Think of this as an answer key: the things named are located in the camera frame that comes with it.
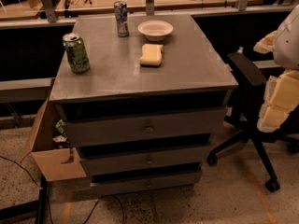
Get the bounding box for yellow sponge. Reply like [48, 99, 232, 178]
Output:
[139, 44, 164, 66]

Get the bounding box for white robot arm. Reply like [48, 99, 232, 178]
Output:
[253, 6, 299, 133]

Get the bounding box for grey drawer cabinet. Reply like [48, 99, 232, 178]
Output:
[50, 15, 237, 183]

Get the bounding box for top grey drawer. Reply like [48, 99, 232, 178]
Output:
[64, 107, 226, 147]

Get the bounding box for grey drawer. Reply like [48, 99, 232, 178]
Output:
[80, 146, 209, 175]
[64, 107, 226, 147]
[91, 170, 202, 196]

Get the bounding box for middle grey drawer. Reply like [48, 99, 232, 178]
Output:
[80, 146, 209, 175]

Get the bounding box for white bowl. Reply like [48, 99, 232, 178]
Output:
[138, 21, 173, 41]

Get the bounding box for bottom grey drawer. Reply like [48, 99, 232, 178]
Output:
[91, 170, 202, 196]

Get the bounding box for green snack bag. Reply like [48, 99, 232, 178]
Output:
[55, 119, 64, 135]

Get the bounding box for green soda can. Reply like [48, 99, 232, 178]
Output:
[63, 33, 90, 74]

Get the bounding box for black office chair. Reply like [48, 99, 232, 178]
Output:
[206, 52, 299, 192]

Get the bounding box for tall silver blue can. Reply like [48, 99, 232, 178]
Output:
[114, 1, 129, 37]

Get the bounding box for open cardboard box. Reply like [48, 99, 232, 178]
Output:
[18, 78, 86, 181]

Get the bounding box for wooden workbench background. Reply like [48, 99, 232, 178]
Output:
[0, 0, 236, 21]

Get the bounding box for black metal stand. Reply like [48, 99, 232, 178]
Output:
[0, 175, 48, 224]

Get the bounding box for black floor cable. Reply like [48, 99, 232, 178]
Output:
[0, 154, 127, 224]

